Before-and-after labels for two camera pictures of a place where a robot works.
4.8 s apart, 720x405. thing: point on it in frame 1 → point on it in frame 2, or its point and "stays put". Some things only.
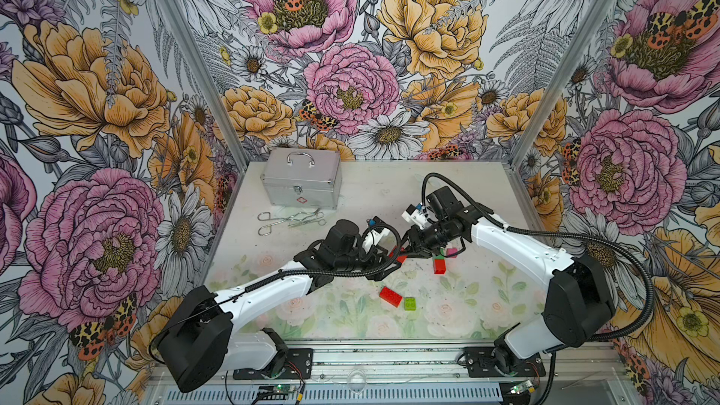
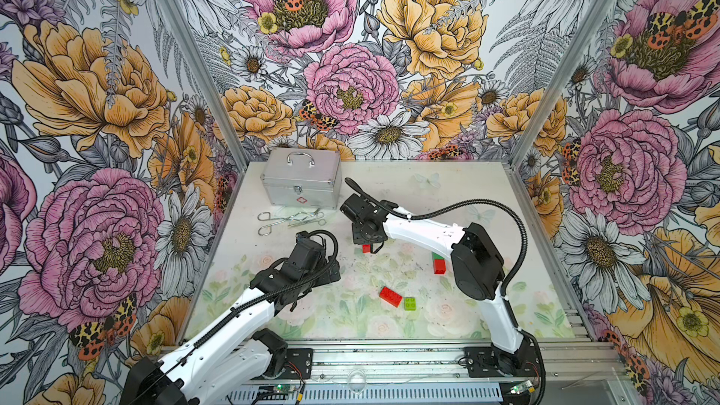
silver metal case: (303, 177) stays put
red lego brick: (440, 266) stays put
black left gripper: (373, 260) → (322, 277)
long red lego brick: (390, 296) stays put
